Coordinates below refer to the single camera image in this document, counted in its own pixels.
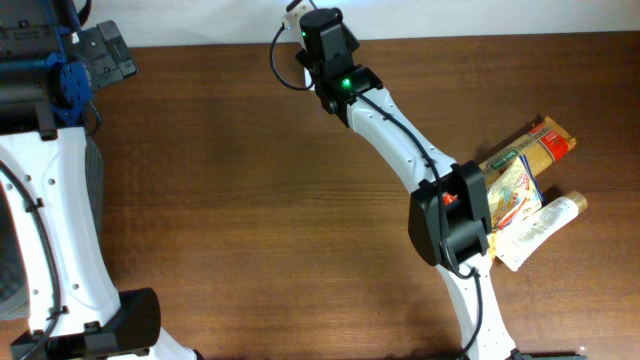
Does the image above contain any cream foil pouch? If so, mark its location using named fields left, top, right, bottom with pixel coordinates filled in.
left=488, top=155, right=546, bottom=261

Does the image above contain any orange spaghetti packet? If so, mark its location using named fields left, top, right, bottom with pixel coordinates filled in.
left=480, top=117, right=577, bottom=187

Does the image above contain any white shampoo tube gold cap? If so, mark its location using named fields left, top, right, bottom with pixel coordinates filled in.
left=496, top=191, right=588, bottom=272

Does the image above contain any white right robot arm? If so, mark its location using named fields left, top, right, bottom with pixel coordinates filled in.
left=285, top=1, right=518, bottom=359

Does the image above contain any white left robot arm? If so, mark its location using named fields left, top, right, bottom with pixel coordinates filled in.
left=1, top=0, right=197, bottom=359

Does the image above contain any white barcode scanner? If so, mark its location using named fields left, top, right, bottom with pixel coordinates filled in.
left=304, top=69, right=315, bottom=91

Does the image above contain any grey plastic basket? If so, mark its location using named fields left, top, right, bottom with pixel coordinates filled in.
left=1, top=138, right=104, bottom=321

